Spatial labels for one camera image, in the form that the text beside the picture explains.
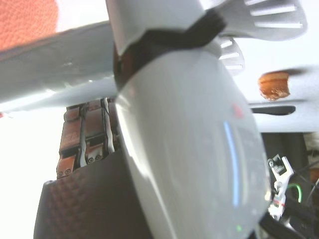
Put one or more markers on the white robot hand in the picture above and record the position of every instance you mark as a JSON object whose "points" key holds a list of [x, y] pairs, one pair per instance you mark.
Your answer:
{"points": [[187, 139]]}

